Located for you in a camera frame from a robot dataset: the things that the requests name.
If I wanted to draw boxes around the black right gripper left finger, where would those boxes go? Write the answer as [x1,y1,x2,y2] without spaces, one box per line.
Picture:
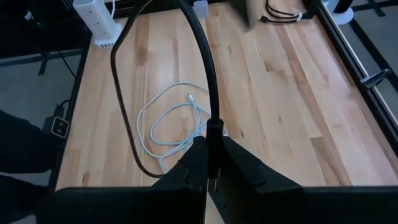
[152,136,208,189]

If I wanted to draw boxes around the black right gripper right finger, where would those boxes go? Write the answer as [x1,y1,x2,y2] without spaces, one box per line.
[214,136,304,224]

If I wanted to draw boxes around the white braided charger cable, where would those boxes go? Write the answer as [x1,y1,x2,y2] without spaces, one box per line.
[136,81,229,174]
[150,92,208,147]

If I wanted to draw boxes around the thin black charger cable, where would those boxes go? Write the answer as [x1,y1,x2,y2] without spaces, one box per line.
[110,0,224,180]

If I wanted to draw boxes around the black USB cable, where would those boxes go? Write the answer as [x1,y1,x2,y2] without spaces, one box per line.
[259,0,315,25]

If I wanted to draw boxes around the black power adapter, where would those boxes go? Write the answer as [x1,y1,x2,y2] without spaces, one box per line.
[43,99,71,139]

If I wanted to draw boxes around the black padded chair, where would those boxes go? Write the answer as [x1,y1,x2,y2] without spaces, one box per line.
[0,110,62,224]

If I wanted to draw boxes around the white tower power strip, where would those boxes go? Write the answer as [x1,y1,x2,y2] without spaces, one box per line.
[72,0,123,50]

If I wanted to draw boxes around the black equipment cart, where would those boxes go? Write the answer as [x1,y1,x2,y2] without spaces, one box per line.
[0,0,93,75]

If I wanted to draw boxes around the small metal clamp bracket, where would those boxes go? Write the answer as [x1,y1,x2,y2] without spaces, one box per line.
[360,68,392,90]

